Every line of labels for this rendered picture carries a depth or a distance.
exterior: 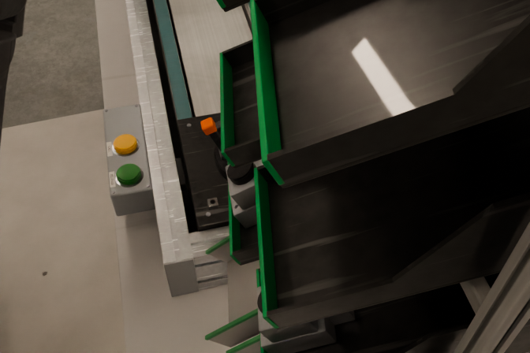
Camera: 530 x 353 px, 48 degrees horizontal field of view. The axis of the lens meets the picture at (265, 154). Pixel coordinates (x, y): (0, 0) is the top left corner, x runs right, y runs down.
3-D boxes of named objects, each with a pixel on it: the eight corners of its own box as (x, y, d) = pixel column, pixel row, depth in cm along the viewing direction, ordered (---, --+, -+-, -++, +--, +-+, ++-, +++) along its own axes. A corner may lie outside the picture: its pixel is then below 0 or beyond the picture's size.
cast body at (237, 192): (245, 230, 65) (214, 196, 60) (239, 199, 68) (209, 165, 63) (315, 199, 63) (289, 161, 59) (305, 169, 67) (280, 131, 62)
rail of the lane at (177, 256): (171, 297, 97) (162, 262, 88) (125, -9, 153) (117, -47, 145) (205, 290, 97) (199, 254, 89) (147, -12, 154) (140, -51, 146)
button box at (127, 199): (116, 217, 102) (109, 195, 97) (108, 131, 115) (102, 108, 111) (157, 209, 103) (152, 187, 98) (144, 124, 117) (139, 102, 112)
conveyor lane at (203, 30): (204, 263, 101) (199, 231, 93) (150, -12, 154) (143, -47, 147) (363, 231, 105) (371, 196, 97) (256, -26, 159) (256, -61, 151)
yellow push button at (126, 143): (116, 159, 104) (113, 152, 102) (114, 143, 106) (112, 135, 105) (139, 155, 104) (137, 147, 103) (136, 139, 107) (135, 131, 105)
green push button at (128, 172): (119, 191, 99) (117, 183, 98) (117, 172, 102) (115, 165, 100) (143, 186, 100) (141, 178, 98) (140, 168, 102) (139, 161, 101)
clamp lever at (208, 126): (220, 157, 98) (201, 129, 93) (218, 148, 100) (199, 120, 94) (240, 148, 98) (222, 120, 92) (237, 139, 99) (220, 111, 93)
